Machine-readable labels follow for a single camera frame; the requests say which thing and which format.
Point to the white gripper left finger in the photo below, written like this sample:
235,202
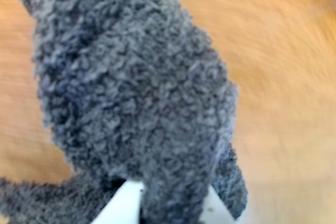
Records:
123,205

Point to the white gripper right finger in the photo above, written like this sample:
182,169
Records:
215,209

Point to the grey terry cleaning cloth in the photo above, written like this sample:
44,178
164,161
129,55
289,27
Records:
136,90

